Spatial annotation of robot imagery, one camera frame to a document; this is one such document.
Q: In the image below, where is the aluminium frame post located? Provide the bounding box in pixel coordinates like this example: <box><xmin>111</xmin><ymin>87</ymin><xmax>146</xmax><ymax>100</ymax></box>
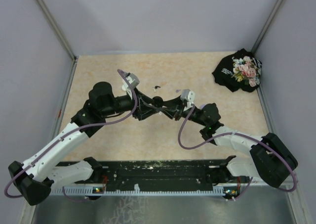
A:
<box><xmin>34</xmin><ymin>0</ymin><xmax>77</xmax><ymax>62</ymax></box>
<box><xmin>251</xmin><ymin>0</ymin><xmax>286</xmax><ymax>54</ymax></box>

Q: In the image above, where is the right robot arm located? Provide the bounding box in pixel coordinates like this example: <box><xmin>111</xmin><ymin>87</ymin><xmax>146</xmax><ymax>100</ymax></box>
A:
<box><xmin>154</xmin><ymin>94</ymin><xmax>298</xmax><ymax>191</ymax></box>

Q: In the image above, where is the aluminium frame post left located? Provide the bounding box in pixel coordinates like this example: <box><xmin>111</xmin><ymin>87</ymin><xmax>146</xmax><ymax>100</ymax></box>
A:
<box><xmin>34</xmin><ymin>0</ymin><xmax>77</xmax><ymax>62</ymax></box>

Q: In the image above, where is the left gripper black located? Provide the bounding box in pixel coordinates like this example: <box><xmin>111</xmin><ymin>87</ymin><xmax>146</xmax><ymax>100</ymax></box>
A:
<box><xmin>101</xmin><ymin>87</ymin><xmax>160</xmax><ymax>121</ymax></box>

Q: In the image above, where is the black floral cloth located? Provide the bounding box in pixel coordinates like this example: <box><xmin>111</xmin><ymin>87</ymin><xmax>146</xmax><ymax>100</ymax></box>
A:
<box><xmin>212</xmin><ymin>48</ymin><xmax>262</xmax><ymax>92</ymax></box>

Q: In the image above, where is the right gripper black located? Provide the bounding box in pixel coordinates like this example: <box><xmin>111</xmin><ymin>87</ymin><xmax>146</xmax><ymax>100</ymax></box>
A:
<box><xmin>157</xmin><ymin>95</ymin><xmax>207</xmax><ymax>127</ymax></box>

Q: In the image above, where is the aluminium frame post right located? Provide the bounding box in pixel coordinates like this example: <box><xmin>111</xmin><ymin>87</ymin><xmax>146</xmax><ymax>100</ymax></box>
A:
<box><xmin>251</xmin><ymin>0</ymin><xmax>286</xmax><ymax>54</ymax></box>

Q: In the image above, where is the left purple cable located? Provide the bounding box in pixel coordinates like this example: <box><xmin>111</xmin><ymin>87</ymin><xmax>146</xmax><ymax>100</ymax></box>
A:
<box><xmin>4</xmin><ymin>68</ymin><xmax>139</xmax><ymax>202</ymax></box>

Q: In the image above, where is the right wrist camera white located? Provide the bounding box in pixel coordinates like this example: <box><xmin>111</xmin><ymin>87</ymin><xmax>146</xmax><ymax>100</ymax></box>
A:
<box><xmin>180</xmin><ymin>89</ymin><xmax>196</xmax><ymax>110</ymax></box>

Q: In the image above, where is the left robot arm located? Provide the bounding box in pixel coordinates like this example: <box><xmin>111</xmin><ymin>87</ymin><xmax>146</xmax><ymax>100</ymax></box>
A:
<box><xmin>8</xmin><ymin>82</ymin><xmax>163</xmax><ymax>206</ymax></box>

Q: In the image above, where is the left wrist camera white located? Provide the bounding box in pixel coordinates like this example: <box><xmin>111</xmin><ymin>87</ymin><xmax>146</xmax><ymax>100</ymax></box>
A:
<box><xmin>122</xmin><ymin>72</ymin><xmax>140</xmax><ymax>98</ymax></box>

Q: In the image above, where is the black earbud case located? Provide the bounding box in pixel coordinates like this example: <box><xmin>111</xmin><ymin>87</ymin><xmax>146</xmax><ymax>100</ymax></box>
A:
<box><xmin>152</xmin><ymin>96</ymin><xmax>163</xmax><ymax>108</ymax></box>

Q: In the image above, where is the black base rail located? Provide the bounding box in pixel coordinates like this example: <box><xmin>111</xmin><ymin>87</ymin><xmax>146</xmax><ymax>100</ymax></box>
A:
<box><xmin>74</xmin><ymin>159</ymin><xmax>237</xmax><ymax>192</ymax></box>

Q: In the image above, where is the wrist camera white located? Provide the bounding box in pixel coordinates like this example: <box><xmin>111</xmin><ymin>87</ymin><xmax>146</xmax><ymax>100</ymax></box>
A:
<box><xmin>122</xmin><ymin>72</ymin><xmax>140</xmax><ymax>98</ymax></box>
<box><xmin>180</xmin><ymin>89</ymin><xmax>196</xmax><ymax>110</ymax></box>

